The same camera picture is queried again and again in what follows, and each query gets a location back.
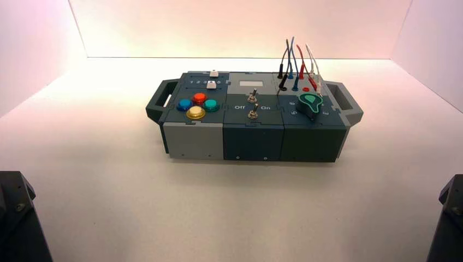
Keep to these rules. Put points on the yellow push button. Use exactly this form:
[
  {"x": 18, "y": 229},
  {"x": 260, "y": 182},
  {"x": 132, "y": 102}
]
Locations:
[{"x": 195, "y": 112}]

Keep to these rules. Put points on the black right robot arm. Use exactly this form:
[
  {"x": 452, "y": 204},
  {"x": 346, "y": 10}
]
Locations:
[{"x": 447, "y": 224}]

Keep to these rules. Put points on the white slider knob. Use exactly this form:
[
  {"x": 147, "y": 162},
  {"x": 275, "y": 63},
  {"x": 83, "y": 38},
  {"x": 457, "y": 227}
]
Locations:
[
  {"x": 214, "y": 73},
  {"x": 211, "y": 85}
]

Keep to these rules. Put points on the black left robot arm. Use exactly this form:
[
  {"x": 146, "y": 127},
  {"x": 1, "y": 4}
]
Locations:
[{"x": 20, "y": 224}]

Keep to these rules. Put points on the red push button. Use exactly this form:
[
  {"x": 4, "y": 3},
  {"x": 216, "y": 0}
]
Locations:
[{"x": 199, "y": 98}]

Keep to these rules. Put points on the green push button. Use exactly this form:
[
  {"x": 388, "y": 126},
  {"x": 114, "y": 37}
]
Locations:
[{"x": 211, "y": 105}]

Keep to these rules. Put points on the teal rotary knob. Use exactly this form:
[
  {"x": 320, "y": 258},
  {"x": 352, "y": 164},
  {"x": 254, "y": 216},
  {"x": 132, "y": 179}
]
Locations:
[{"x": 310, "y": 105}]

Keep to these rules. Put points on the dark teal control box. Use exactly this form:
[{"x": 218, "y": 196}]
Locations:
[{"x": 253, "y": 137}]

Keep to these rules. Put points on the blue push button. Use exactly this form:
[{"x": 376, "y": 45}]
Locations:
[{"x": 184, "y": 105}]

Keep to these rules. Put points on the metal toggle switch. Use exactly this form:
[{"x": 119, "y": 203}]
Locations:
[
  {"x": 253, "y": 112},
  {"x": 253, "y": 96}
]

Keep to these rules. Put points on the grey display window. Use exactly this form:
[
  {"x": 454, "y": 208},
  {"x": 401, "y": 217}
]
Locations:
[{"x": 248, "y": 83}]

